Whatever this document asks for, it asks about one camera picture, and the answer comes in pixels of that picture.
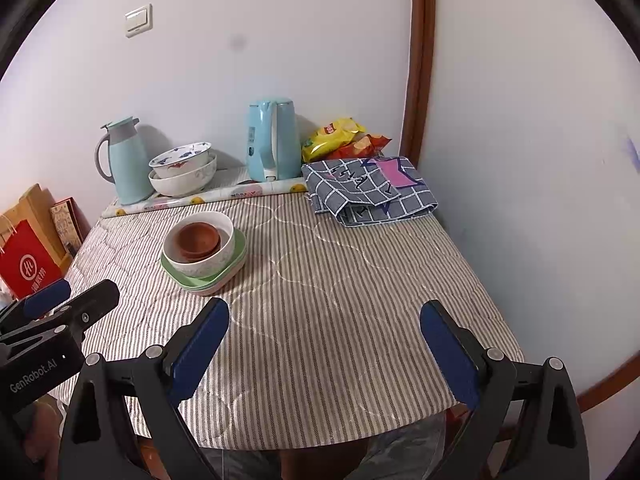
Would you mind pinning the light blue thermos jug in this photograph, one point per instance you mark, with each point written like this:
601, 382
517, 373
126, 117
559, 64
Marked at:
127, 170

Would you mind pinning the patterned gift box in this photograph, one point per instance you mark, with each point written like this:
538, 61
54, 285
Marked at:
67, 225

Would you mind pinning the red paper bag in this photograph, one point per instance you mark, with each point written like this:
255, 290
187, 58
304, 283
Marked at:
27, 265

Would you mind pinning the red chip bag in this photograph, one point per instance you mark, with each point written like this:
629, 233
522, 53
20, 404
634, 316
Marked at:
361, 149

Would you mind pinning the blue and red patterned bowl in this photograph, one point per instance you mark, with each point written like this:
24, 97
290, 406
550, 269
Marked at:
182, 166

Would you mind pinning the white light switch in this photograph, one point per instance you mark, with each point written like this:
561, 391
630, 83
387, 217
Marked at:
138, 21

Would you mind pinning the person's left hand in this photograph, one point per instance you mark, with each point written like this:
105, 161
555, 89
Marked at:
42, 430

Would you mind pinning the person's denim trousers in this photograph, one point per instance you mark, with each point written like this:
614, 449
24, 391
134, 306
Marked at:
400, 440

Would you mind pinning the folded grey checkered cloth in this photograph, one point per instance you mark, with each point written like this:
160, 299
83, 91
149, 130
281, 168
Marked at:
360, 195

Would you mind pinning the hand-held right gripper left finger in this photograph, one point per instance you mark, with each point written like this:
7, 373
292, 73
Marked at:
197, 350

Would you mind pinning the wooden door frame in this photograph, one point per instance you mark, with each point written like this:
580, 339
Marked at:
417, 60

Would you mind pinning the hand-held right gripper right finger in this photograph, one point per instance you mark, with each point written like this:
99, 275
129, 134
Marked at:
447, 350

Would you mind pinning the green plate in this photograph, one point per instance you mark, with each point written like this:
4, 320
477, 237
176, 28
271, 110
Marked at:
235, 255

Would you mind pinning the yellow chip bag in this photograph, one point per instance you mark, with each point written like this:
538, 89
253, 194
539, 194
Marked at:
330, 140

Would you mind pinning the floral table mat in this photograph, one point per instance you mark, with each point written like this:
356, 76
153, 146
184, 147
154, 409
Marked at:
235, 192

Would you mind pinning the wooden baseboard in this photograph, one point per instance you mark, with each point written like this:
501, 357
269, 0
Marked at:
605, 392

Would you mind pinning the white bowl with grey swirls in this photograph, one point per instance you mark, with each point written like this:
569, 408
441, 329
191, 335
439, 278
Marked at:
187, 186

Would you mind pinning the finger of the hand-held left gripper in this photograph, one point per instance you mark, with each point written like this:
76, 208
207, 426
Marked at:
92, 305
47, 297

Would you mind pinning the light blue electric kettle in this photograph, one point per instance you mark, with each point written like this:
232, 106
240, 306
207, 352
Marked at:
282, 145

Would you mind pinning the brown paper bag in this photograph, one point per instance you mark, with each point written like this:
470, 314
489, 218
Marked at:
35, 205

